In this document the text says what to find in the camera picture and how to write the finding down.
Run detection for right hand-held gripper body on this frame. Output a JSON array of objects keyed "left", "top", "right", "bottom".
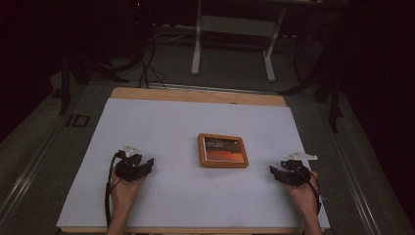
[{"left": 279, "top": 151, "right": 319, "bottom": 188}]

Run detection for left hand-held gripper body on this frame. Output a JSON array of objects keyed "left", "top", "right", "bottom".
[{"left": 114, "top": 143, "right": 149, "bottom": 183}]

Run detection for person's right hand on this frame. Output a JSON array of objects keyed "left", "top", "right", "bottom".
[{"left": 285, "top": 169, "right": 320, "bottom": 214}]

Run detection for person's left hand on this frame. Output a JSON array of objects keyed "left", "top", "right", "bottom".
[{"left": 110, "top": 169, "right": 148, "bottom": 213}]

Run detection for white table mat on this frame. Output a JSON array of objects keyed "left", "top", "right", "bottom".
[{"left": 56, "top": 97, "right": 331, "bottom": 230}]

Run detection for black floor socket plate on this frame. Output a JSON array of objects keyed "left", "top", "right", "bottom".
[{"left": 66, "top": 114, "right": 91, "bottom": 128}]

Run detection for black stand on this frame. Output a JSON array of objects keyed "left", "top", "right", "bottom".
[
  {"left": 279, "top": 13, "right": 346, "bottom": 134},
  {"left": 58, "top": 53, "right": 130, "bottom": 116}
]

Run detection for white metal stand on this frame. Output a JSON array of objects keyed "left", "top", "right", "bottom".
[{"left": 190, "top": 0, "right": 289, "bottom": 83}]

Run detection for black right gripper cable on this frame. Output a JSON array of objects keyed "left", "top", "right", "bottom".
[{"left": 292, "top": 162, "right": 325, "bottom": 215}]

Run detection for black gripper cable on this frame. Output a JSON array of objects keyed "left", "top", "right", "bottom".
[
  {"left": 292, "top": 162, "right": 325, "bottom": 215},
  {"left": 104, "top": 150, "right": 127, "bottom": 229}
]

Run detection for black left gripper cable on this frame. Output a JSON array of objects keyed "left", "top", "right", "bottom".
[{"left": 104, "top": 150, "right": 127, "bottom": 229}]

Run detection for wooden picture frame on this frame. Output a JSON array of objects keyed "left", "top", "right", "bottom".
[{"left": 197, "top": 132, "right": 250, "bottom": 169}]

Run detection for aluminium floor rail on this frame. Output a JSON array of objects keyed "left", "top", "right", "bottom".
[
  {"left": 0, "top": 121, "right": 65, "bottom": 226},
  {"left": 321, "top": 104, "right": 384, "bottom": 235}
]

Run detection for black floor cables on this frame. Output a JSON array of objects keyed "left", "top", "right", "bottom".
[{"left": 107, "top": 30, "right": 168, "bottom": 90}]

